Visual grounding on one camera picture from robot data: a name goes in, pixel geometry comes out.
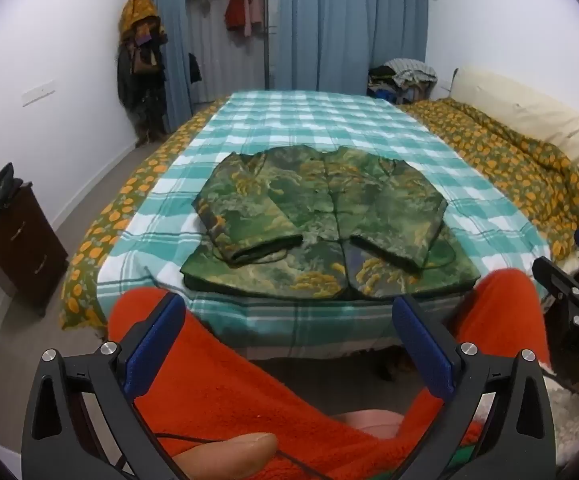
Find cream pillow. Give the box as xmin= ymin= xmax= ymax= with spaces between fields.
xmin=452 ymin=66 xmax=579 ymax=221

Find pile of clothes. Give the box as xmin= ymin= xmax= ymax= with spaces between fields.
xmin=368 ymin=57 xmax=438 ymax=104

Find green patterned jacket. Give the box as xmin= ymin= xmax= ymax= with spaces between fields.
xmin=180 ymin=144 xmax=481 ymax=302

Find orange floral cloth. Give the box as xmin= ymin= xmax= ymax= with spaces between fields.
xmin=120 ymin=0 xmax=163 ymax=36

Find coat rack with dark clothes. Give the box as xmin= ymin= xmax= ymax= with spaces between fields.
xmin=116 ymin=15 xmax=169 ymax=147

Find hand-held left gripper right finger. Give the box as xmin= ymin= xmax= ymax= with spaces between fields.
xmin=391 ymin=294 xmax=557 ymax=480

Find orange floral bed sheet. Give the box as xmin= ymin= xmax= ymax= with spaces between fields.
xmin=60 ymin=96 xmax=230 ymax=332

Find dark wooden nightstand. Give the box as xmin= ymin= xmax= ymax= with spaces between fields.
xmin=0 ymin=182 xmax=69 ymax=318

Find white fluffy rug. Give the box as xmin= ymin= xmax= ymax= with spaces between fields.
xmin=544 ymin=360 xmax=579 ymax=467

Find pink hanging garment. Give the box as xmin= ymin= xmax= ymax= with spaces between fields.
xmin=244 ymin=0 xmax=263 ymax=37

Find narrow blue curtain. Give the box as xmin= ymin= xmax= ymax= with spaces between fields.
xmin=137 ymin=0 xmax=194 ymax=133

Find red hanging garment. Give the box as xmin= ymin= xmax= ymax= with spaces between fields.
xmin=224 ymin=0 xmax=248 ymax=31

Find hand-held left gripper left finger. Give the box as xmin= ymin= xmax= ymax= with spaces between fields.
xmin=22 ymin=290 xmax=188 ymax=480

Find wide blue curtain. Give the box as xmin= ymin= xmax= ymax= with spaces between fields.
xmin=274 ymin=0 xmax=429 ymax=97

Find teal plaid bed sheet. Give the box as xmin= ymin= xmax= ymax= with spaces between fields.
xmin=97 ymin=90 xmax=553 ymax=361

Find orange floral quilt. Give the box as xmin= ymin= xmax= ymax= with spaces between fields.
xmin=402 ymin=97 xmax=579 ymax=262

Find person's orange fleece pants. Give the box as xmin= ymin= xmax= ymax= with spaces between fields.
xmin=107 ymin=269 xmax=553 ymax=480

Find person's left hand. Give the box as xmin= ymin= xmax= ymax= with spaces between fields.
xmin=172 ymin=432 xmax=279 ymax=480

